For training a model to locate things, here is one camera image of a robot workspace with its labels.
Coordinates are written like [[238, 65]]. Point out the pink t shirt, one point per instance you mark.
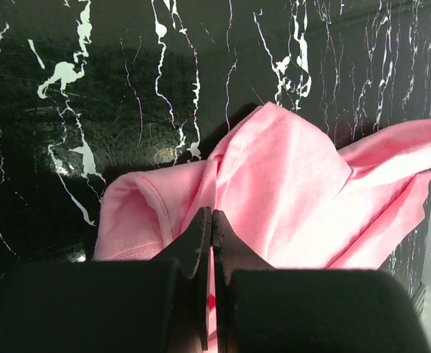
[[287, 191]]

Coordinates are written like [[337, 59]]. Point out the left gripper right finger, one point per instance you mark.
[[263, 309]]

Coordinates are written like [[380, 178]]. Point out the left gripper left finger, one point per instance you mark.
[[156, 305]]

